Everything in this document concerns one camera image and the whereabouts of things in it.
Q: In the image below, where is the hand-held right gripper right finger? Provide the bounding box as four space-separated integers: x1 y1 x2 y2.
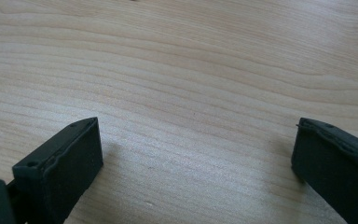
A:
290 117 358 224

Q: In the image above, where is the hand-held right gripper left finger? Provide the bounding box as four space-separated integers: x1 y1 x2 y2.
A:
11 116 104 224

